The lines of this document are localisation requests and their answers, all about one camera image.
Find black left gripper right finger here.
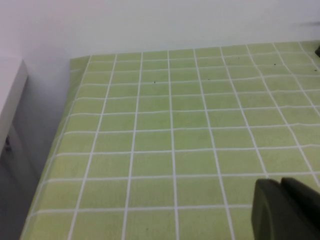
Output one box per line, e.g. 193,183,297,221
281,176,320,222

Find green checked tablecloth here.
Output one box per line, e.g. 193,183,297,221
18,39,320,240

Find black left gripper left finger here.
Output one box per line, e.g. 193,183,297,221
251,177,320,240

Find white desk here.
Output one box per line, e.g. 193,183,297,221
0,58,29,156

